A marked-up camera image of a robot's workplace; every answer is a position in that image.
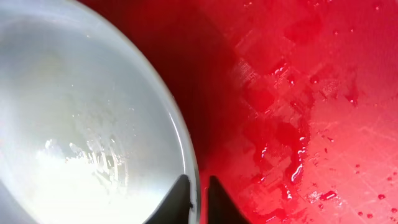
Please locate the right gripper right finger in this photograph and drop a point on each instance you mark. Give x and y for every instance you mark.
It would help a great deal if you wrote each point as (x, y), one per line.
(221, 209)

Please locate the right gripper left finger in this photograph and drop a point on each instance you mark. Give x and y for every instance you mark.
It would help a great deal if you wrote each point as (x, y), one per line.
(175, 207)

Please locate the light blue plate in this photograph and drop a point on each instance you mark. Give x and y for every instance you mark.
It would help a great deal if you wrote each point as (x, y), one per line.
(89, 131)

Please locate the red tray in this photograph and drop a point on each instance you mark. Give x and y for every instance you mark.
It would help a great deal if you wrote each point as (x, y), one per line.
(291, 104)

